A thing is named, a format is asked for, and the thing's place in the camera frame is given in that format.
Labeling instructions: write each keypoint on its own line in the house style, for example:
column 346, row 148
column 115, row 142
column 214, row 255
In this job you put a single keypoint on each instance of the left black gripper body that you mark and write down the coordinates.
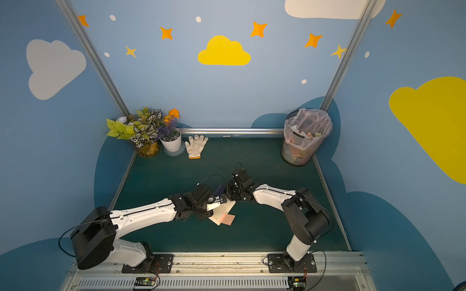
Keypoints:
column 210, row 198

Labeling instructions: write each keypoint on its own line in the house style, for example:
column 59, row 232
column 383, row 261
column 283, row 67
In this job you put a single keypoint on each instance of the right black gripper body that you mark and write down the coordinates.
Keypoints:
column 233, row 191

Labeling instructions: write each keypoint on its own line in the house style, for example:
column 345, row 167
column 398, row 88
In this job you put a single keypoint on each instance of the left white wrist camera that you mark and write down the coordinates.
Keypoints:
column 211, row 205

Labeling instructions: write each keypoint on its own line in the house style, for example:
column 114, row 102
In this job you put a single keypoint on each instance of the right green circuit board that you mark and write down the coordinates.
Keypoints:
column 297, row 284

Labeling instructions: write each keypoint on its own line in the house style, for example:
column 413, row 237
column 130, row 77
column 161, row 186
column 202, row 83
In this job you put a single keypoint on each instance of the white work glove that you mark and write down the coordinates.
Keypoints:
column 195, row 145

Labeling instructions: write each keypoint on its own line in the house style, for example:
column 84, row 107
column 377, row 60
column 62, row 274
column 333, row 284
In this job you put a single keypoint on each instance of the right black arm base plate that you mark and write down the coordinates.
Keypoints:
column 280, row 263

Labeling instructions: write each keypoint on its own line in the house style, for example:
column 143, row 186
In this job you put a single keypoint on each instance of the green leafy plant pot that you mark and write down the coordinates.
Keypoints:
column 141, row 130

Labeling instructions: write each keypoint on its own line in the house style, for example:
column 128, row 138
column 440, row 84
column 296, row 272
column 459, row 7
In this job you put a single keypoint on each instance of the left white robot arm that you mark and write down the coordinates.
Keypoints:
column 99, row 238

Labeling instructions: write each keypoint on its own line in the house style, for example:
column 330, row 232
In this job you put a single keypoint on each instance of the pink sticky note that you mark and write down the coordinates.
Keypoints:
column 227, row 219

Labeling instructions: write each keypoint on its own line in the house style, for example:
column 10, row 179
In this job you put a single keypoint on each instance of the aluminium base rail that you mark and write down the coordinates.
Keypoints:
column 229, row 271

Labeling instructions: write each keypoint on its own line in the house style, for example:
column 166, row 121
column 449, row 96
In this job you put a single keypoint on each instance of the green circuit board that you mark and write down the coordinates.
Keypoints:
column 145, row 282
column 297, row 284

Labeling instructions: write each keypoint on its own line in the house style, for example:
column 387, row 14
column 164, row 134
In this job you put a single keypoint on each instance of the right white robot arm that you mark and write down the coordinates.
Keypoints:
column 307, row 219

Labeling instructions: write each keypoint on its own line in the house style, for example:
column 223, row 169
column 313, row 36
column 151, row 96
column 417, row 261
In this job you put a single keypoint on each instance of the dark blue book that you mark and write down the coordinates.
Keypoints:
column 219, row 211

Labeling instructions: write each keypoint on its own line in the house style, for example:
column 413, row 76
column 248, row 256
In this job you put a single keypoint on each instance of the trash bin with plastic bag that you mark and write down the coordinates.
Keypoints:
column 304, row 131

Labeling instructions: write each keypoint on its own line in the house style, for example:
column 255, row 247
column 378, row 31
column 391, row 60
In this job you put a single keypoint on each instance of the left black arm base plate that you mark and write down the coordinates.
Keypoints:
column 158, row 264

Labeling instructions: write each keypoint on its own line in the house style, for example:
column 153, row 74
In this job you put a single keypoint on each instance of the white pot with flowers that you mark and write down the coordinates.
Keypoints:
column 169, row 134

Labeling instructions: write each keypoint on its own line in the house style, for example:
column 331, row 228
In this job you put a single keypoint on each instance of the left green circuit board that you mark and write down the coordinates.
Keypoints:
column 145, row 282

